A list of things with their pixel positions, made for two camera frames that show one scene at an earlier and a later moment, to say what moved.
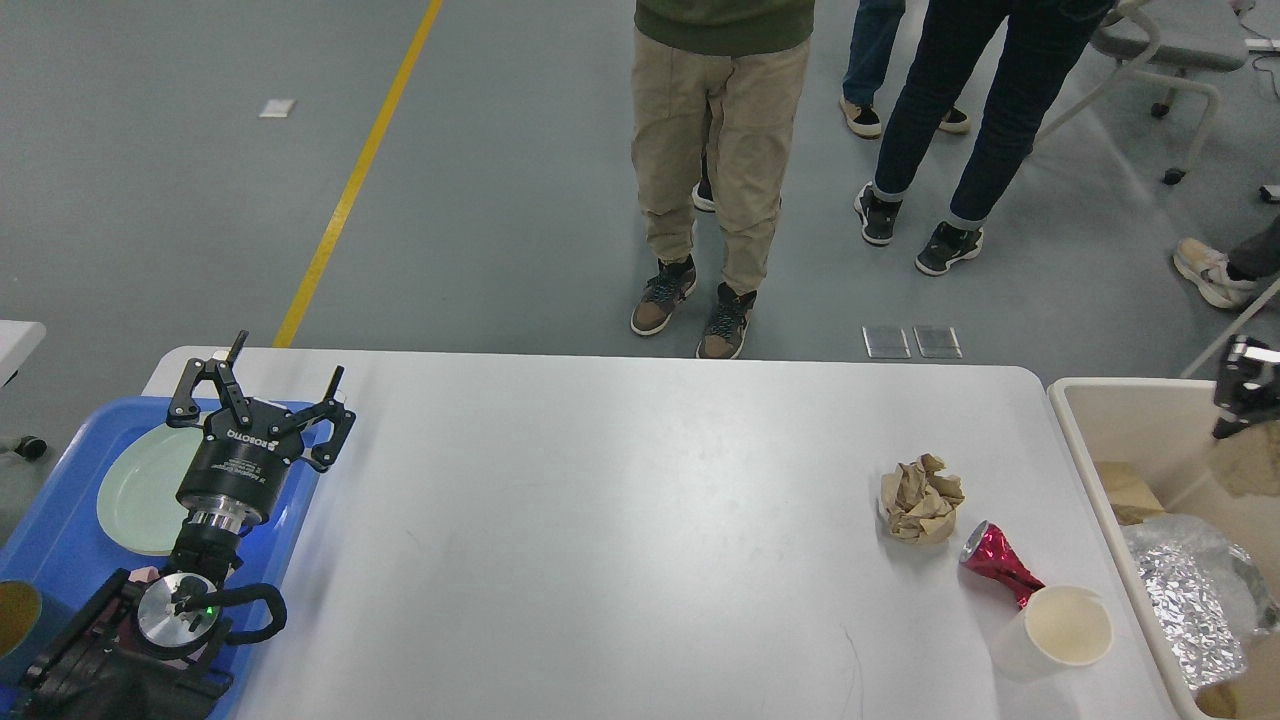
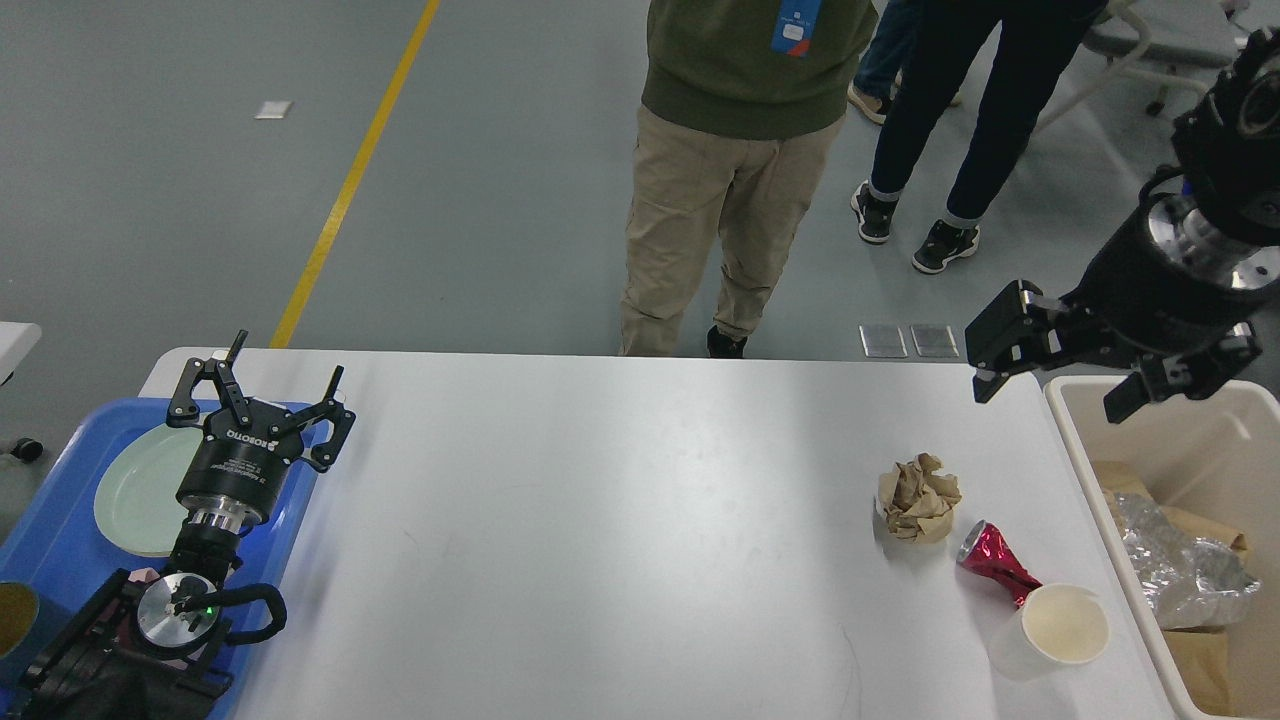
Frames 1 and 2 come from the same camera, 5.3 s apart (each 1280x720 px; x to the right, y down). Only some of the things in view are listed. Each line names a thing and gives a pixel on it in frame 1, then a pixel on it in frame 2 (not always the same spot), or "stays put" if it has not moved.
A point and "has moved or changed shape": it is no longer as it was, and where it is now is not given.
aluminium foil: x=1210 y=599 has moved or changed shape
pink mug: x=144 y=574 stays put
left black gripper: x=234 y=477 stays put
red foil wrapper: x=989 y=550 stays put
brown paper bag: x=1252 y=693 -> x=1201 y=651
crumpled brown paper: x=918 y=502 stays put
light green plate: x=140 y=483 stays put
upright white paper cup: x=1061 y=627 stays put
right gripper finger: x=1239 y=391 -> x=1171 y=283
